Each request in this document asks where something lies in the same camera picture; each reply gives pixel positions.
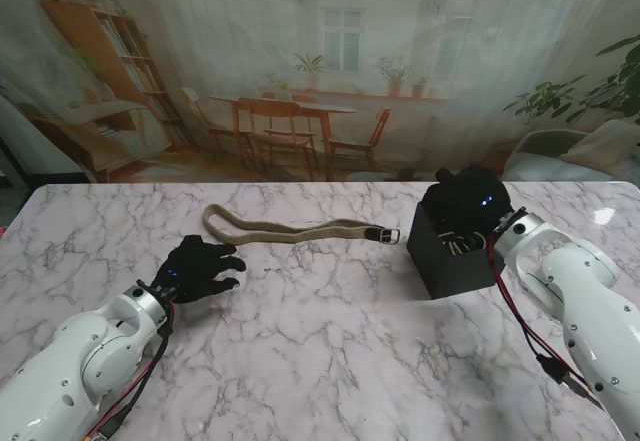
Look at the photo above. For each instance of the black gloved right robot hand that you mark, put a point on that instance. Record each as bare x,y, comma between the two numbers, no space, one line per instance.
470,201

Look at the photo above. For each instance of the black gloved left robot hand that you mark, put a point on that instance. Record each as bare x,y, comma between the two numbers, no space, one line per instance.
197,271

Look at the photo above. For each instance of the beige braided belt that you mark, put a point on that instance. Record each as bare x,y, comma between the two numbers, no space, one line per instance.
462,246
345,227

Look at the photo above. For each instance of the black square storage box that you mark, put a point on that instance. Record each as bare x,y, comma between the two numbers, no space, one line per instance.
460,273

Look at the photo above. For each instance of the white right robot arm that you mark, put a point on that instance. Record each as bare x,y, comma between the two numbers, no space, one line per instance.
585,291

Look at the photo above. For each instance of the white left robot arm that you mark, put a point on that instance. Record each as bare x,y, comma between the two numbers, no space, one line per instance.
75,366

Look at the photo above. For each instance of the printed room scene backdrop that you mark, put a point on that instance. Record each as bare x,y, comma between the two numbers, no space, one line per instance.
320,61

